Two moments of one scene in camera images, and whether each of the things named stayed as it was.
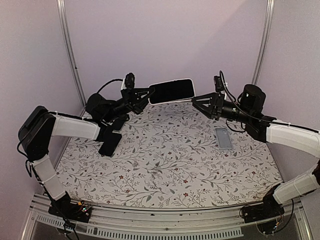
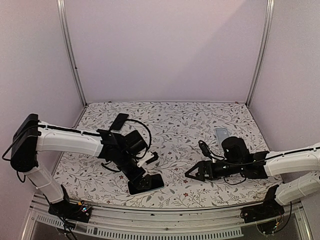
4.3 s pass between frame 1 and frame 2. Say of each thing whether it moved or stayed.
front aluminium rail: stayed
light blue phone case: stayed
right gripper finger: moved
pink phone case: moved
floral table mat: stayed
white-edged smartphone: moved
